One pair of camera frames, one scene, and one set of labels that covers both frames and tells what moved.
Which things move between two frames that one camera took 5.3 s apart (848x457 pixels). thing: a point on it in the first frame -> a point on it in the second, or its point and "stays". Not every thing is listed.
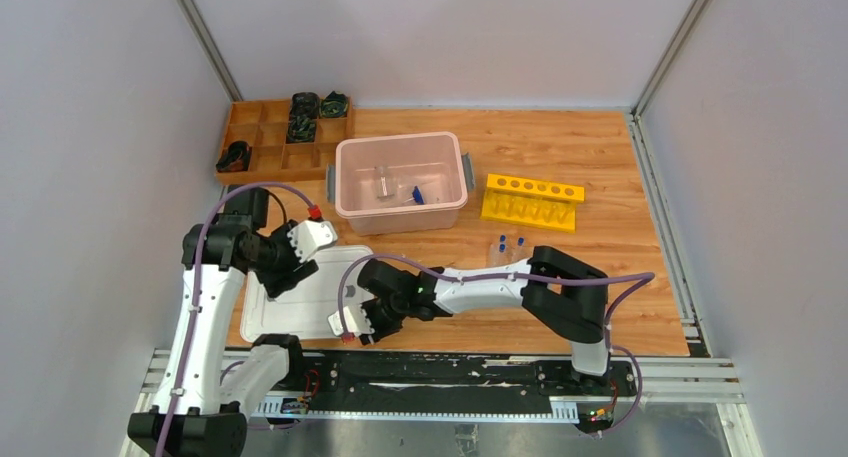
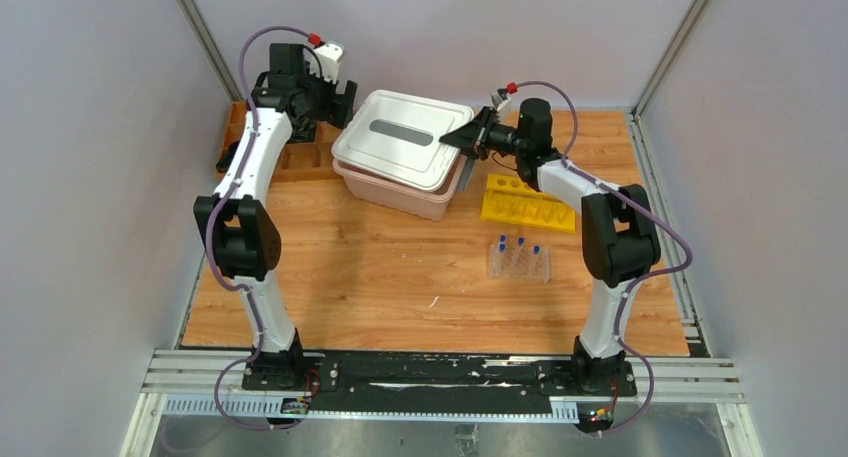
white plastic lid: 306,309 -> 396,136
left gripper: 282,279 -> 341,102
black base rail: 447,377 stays
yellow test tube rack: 532,202 stays
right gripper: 380,332 -> 475,136
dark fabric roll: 235,159 stays
